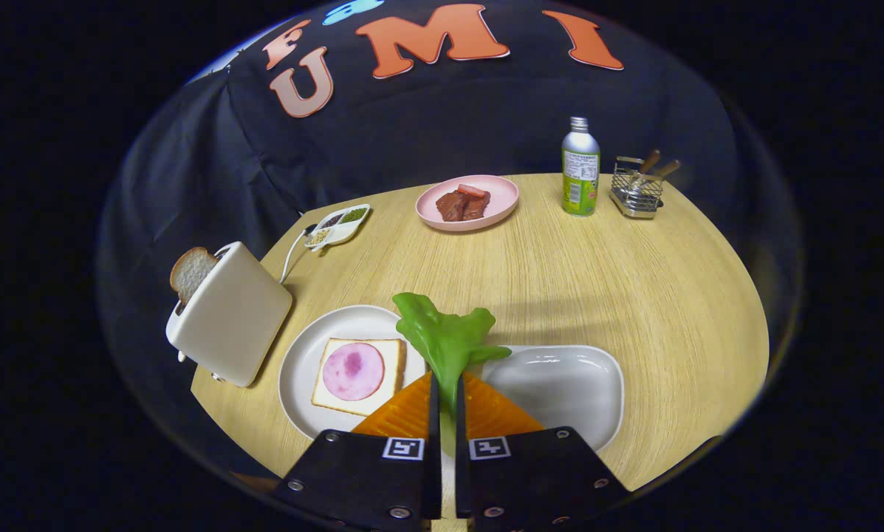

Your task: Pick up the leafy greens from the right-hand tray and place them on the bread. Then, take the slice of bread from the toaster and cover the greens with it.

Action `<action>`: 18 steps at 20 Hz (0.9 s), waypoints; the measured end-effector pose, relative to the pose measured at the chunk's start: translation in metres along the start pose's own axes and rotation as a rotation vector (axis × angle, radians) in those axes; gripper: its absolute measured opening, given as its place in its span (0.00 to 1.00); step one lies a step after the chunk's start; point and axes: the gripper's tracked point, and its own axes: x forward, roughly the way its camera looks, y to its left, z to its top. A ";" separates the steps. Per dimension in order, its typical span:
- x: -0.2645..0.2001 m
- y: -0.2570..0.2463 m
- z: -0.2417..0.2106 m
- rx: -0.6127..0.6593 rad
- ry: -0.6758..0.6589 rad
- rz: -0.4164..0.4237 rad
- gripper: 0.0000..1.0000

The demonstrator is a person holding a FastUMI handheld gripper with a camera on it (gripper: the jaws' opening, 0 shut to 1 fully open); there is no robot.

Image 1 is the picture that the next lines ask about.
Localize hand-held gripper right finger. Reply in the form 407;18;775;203
454;371;632;532

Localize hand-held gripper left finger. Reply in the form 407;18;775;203
268;371;443;532

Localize green lettuce leaf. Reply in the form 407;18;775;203
392;292;513;455

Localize brown crust bread slice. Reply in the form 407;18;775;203
170;247;221;306

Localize square white bread slice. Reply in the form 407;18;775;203
311;338;407;417

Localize pink ham slice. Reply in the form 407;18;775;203
322;342;386;401

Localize oblong white plate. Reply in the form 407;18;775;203
479;344;625;453

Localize round white plate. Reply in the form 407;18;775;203
278;304;428;442

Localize white toaster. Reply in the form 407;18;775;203
165;242;294;389

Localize divided white bean dish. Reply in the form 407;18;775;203
304;204;371;252

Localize brown meat pieces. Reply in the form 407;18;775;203
436;188;491;222

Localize pink plate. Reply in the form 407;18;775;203
415;175;520;233

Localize green label drink bottle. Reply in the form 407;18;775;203
561;116;601;217

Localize black backdrop cloth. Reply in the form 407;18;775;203
96;0;801;474

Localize white toaster cable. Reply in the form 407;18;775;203
279;225;317;285

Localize metal wire utensil basket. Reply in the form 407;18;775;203
609;156;665;220

